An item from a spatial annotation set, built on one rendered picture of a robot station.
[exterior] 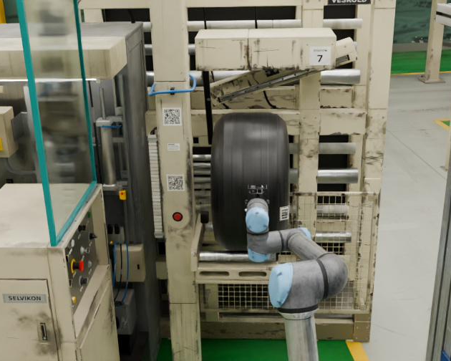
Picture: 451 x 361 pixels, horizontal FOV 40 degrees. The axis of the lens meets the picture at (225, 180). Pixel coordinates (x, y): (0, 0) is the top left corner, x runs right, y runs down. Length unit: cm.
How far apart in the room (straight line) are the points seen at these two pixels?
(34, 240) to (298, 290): 92
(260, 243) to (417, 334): 195
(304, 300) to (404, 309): 238
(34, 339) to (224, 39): 142
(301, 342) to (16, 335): 103
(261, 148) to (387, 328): 180
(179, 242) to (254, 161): 57
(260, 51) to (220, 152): 52
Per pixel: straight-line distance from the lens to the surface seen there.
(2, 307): 230
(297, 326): 180
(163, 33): 250
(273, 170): 244
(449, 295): 156
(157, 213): 275
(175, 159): 263
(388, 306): 413
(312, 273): 178
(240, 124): 255
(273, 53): 275
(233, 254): 271
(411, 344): 383
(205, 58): 277
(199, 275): 274
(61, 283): 218
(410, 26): 1240
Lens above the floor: 222
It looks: 22 degrees down
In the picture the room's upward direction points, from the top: 1 degrees counter-clockwise
